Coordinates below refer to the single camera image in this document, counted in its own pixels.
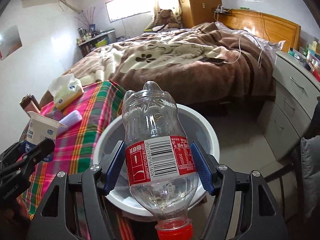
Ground grey drawer cabinet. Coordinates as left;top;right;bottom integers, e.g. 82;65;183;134
258;51;319;161

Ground pink brown lidded mug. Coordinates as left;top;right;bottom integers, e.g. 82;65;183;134
20;94;41;114

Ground wall picture with red knot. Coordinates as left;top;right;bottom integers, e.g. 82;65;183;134
0;25;22;60

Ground left hand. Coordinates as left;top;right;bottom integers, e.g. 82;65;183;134
12;196;30;220

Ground wooden headboard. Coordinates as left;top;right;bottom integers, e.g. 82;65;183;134
217;9;301;52

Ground clear cola plastic bottle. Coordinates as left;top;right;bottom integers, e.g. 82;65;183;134
122;81;199;239

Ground white charging cable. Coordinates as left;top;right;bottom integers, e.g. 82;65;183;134
213;3;271;69

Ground dried branches in vase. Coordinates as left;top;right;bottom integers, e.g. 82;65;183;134
75;7;95;33

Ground brown teddy bear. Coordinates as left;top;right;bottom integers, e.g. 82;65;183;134
155;9;180;29

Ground orange wooden wardrobe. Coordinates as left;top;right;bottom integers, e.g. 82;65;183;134
179;0;221;28

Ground red drink can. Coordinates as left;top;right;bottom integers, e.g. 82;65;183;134
44;110;64;121

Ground brown cream bed blanket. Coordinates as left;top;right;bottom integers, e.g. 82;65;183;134
68;23;276;105

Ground grey padded chair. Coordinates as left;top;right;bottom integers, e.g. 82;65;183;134
300;135;320;226

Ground yellow tissue pack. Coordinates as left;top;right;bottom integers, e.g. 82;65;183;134
48;74;84;110

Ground cluttered corner shelf desk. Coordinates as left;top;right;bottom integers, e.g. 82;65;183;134
77;29;117;57

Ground smartphone on blanket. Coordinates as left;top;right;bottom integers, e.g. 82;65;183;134
200;57;225;66

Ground white round trash bin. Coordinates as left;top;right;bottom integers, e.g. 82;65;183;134
93;104;220;222

